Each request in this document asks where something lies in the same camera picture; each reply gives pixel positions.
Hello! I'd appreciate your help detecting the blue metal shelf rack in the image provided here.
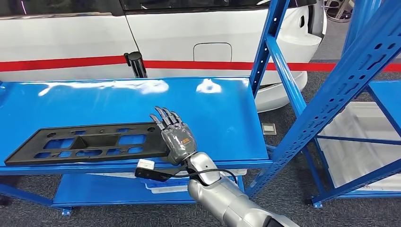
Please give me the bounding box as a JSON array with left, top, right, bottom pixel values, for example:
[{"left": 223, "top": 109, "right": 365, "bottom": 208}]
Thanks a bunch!
[
  {"left": 308, "top": 0, "right": 401, "bottom": 209},
  {"left": 0, "top": 0, "right": 401, "bottom": 217}
]

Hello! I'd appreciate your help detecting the chrome chair base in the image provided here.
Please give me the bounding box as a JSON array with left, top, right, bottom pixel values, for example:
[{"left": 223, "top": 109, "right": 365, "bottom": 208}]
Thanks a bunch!
[{"left": 324, "top": 0, "right": 355, "bottom": 23}]

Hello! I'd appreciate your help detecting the black stanchion post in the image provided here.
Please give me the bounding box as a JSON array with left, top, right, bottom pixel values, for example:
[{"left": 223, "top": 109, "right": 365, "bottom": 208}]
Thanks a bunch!
[{"left": 123, "top": 52, "right": 148, "bottom": 79}]

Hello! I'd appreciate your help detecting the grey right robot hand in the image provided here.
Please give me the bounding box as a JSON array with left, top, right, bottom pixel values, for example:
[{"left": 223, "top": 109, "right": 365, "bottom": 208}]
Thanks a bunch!
[{"left": 149, "top": 106, "right": 198, "bottom": 166}]

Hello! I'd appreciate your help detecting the white car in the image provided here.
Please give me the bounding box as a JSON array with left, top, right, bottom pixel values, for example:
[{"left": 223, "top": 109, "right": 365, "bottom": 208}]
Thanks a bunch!
[{"left": 0, "top": 0, "right": 328, "bottom": 113}]

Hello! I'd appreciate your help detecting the red barrier belt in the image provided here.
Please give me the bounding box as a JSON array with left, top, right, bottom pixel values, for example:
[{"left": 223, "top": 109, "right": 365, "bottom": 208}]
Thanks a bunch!
[
  {"left": 0, "top": 55, "right": 128, "bottom": 73},
  {"left": 142, "top": 60, "right": 401, "bottom": 73}
]

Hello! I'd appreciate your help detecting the long black plastic panel part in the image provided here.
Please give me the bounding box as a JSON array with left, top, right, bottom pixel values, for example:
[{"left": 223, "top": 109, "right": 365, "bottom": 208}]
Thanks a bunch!
[{"left": 3, "top": 122, "right": 171, "bottom": 166}]

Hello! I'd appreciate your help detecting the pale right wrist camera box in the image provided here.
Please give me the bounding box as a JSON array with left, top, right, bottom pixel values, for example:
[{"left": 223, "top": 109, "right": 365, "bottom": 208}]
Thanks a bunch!
[{"left": 134, "top": 159, "right": 189, "bottom": 183}]

